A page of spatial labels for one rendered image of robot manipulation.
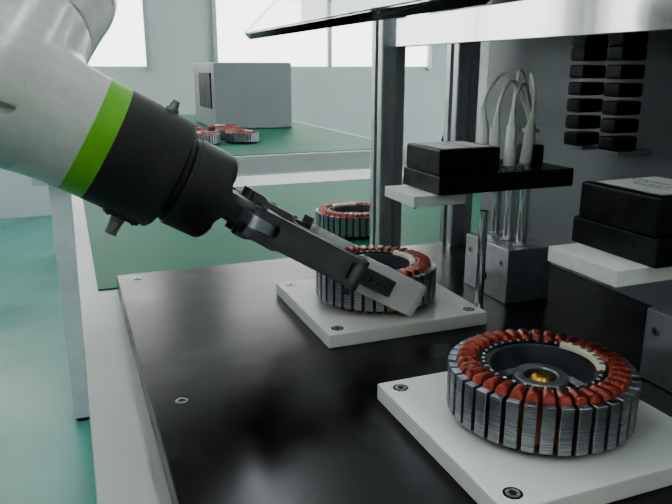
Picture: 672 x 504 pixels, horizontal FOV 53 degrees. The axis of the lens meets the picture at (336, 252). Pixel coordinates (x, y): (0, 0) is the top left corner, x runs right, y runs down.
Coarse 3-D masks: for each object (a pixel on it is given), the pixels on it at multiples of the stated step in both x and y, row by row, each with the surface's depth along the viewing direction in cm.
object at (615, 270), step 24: (600, 192) 42; (624, 192) 40; (648, 192) 39; (576, 216) 44; (600, 216) 42; (624, 216) 40; (648, 216) 38; (576, 240) 44; (600, 240) 42; (624, 240) 40; (648, 240) 38; (576, 264) 41; (600, 264) 39; (624, 264) 39; (648, 264) 38
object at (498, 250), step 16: (496, 240) 67; (512, 240) 67; (528, 240) 67; (496, 256) 66; (512, 256) 64; (528, 256) 65; (544, 256) 65; (464, 272) 72; (496, 272) 66; (512, 272) 64; (528, 272) 65; (544, 272) 66; (496, 288) 66; (512, 288) 65; (528, 288) 66; (544, 288) 66
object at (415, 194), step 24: (408, 144) 64; (432, 144) 63; (456, 144) 63; (480, 144) 63; (408, 168) 65; (432, 168) 61; (456, 168) 60; (480, 168) 61; (504, 168) 62; (528, 168) 64; (552, 168) 64; (408, 192) 61; (432, 192) 61; (456, 192) 60; (480, 192) 61; (528, 192) 64; (504, 216) 67
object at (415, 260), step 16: (368, 256) 66; (384, 256) 66; (400, 256) 65; (416, 256) 64; (400, 272) 59; (416, 272) 59; (432, 272) 60; (320, 288) 61; (336, 288) 59; (432, 288) 61; (336, 304) 60; (352, 304) 59; (368, 304) 58
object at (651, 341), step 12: (648, 312) 49; (660, 312) 48; (648, 324) 49; (660, 324) 48; (648, 336) 49; (660, 336) 48; (648, 348) 49; (660, 348) 48; (648, 360) 49; (660, 360) 48; (648, 372) 49; (660, 372) 48; (660, 384) 48
